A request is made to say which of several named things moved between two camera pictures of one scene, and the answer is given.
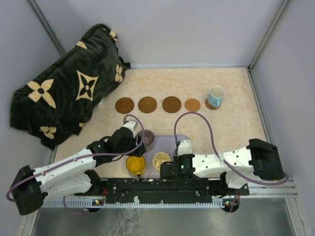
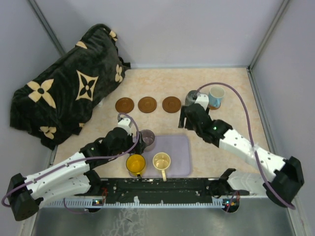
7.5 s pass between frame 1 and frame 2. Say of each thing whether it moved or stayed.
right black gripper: moved
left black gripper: stayed
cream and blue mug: stayed
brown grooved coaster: stayed
